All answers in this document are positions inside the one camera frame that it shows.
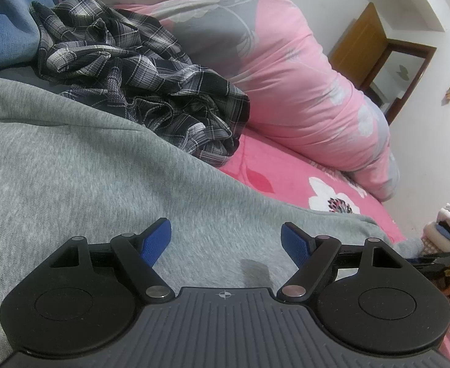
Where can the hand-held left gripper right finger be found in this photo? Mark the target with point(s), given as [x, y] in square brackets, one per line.
[295, 242]

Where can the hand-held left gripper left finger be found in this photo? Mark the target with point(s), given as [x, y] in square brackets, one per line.
[156, 237]

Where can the grey sweatshirt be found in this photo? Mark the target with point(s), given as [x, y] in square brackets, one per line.
[75, 180]

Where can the houndstooth folded cloth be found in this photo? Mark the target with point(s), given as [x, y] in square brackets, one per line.
[436, 242]

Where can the blue folded cloth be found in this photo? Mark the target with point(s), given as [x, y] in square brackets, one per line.
[448, 230]

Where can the pink flower bed blanket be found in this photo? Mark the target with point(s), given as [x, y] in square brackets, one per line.
[286, 184]

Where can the black white plaid shirt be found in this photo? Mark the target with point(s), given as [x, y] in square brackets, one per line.
[133, 84]

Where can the pink floral quilt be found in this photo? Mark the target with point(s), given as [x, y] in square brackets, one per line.
[286, 84]

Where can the blue garment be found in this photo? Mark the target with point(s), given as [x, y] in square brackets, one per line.
[10, 27]

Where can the brown wooden door frame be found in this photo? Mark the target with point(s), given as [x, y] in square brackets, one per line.
[417, 73]

